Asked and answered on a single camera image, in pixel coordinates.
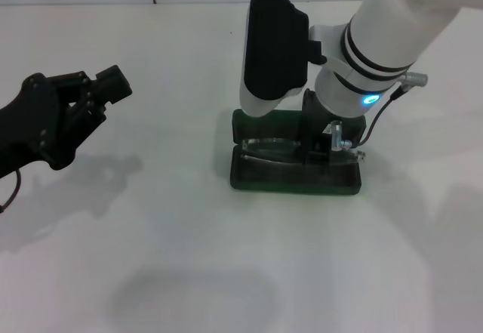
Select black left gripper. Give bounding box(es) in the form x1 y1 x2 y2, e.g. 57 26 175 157
0 63 134 180

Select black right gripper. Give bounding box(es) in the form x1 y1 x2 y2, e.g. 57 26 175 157
300 88 336 167

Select dark green glasses case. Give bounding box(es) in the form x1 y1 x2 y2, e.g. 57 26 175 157
229 108 368 198

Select clear transparent glasses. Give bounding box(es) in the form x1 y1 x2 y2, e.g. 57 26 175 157
241 136 369 170

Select white black wrist camera box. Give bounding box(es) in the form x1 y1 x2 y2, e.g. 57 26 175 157
239 0 328 117

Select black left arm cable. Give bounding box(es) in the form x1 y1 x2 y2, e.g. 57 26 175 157
0 168 22 214

